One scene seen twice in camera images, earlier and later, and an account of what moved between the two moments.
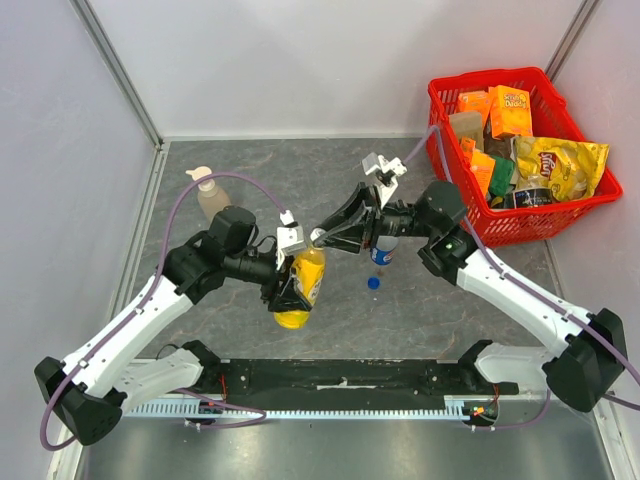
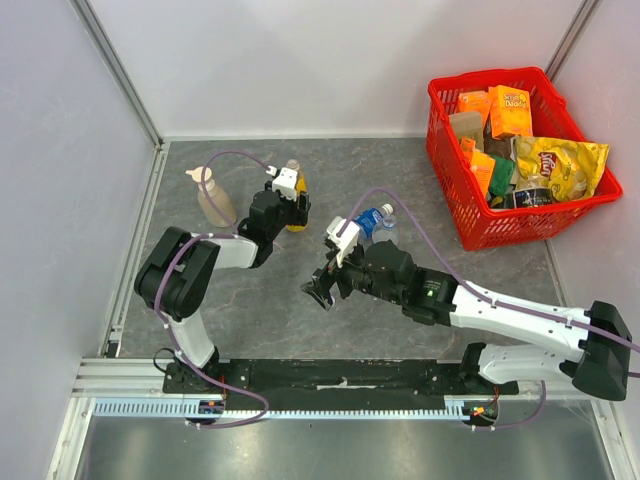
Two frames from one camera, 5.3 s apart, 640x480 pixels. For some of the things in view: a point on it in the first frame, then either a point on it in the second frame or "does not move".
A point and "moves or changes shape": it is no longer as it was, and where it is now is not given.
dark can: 527,198 does not move
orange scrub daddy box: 510,111 does not move
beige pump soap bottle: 211,200 does not move
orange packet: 482,164 does not move
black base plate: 351,380 does not move
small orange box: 474,101 does not move
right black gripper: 370,220 -> 333,282
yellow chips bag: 570,169 does not move
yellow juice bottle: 308,271 -> 301,186
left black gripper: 290,298 -> 299,216
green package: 502,175 does not move
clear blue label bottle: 382,253 moves or changes shape
